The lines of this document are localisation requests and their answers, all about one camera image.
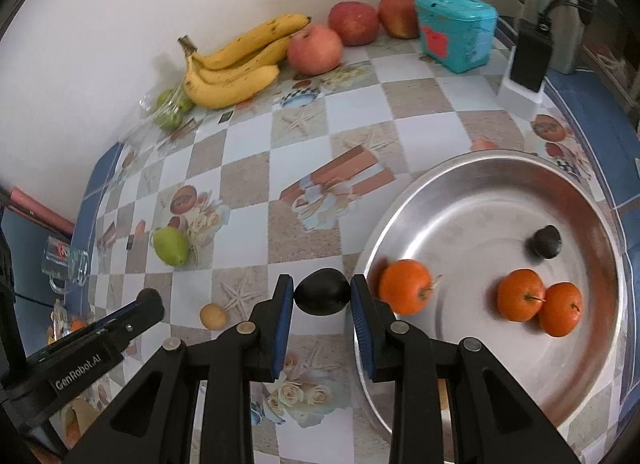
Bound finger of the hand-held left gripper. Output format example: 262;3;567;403
87;287;166;345

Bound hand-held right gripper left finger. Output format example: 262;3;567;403
65;274;295;464

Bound black cable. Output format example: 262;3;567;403
537;0;598;34

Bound white charging stand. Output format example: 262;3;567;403
497;46;547;119

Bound small brown round fruit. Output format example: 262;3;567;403
199;303;230;331

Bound tangerine with long stem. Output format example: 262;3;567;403
378;259;443;315

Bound red peaches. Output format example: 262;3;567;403
286;25;344;76

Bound round metal tray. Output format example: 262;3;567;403
353;149;628;447

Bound clear plastic fruit container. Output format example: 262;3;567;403
45;296;93;345

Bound bagged green pear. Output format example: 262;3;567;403
154;108;184;131
156;88;195;113

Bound bunch of yellow bananas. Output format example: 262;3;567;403
177;14;312;110

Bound red apple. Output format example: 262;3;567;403
327;1;380;47
377;0;421;40

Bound teal plastic box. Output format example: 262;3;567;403
414;0;499;74

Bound pink bar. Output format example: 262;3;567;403
0;186;77;235

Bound checkered printed tablecloth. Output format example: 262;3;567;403
47;18;640;464

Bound clear plastic bag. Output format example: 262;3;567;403
120;86;201;142

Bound clear glass mug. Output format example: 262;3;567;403
41;236;91;295

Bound black power bank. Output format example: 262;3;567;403
509;20;556;93

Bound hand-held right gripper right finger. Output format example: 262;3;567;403
349;273;576;464

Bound black plum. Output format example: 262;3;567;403
526;225;563;261
294;268;351;317

